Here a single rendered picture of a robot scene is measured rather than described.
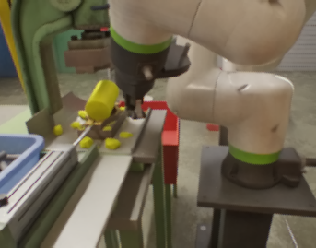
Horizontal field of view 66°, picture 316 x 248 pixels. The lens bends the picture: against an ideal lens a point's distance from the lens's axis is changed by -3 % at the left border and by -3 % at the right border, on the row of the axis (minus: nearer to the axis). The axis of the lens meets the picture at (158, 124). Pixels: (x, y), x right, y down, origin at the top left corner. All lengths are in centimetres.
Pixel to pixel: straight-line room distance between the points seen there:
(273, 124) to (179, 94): 21
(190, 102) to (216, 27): 32
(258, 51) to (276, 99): 27
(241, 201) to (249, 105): 21
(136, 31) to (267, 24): 15
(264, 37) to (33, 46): 58
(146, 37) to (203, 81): 27
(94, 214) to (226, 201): 29
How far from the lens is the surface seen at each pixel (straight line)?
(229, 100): 55
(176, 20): 29
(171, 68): 43
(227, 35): 28
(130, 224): 50
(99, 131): 66
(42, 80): 73
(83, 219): 44
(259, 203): 60
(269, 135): 58
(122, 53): 37
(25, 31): 75
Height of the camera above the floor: 130
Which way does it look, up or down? 24 degrees down
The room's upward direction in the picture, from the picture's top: 2 degrees counter-clockwise
